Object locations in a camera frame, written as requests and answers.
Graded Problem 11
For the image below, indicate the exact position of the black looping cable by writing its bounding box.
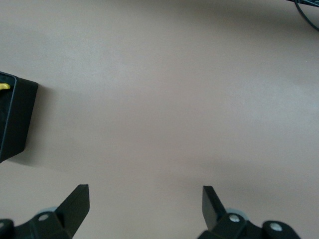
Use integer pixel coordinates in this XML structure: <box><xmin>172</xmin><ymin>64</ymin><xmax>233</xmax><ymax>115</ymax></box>
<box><xmin>294</xmin><ymin>0</ymin><xmax>319</xmax><ymax>32</ymax></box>

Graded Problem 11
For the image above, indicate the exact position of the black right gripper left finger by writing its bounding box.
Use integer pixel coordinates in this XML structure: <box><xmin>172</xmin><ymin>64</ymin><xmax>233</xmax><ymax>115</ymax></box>
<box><xmin>0</xmin><ymin>184</ymin><xmax>90</xmax><ymax>239</ymax></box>

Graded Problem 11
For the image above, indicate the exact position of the black plastic box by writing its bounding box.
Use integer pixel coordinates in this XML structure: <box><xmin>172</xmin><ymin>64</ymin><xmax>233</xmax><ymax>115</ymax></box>
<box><xmin>0</xmin><ymin>71</ymin><xmax>38</xmax><ymax>164</ymax></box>

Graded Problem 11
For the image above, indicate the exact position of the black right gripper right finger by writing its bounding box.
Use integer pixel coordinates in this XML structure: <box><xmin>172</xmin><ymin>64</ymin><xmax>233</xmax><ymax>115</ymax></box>
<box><xmin>196</xmin><ymin>186</ymin><xmax>300</xmax><ymax>239</ymax></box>

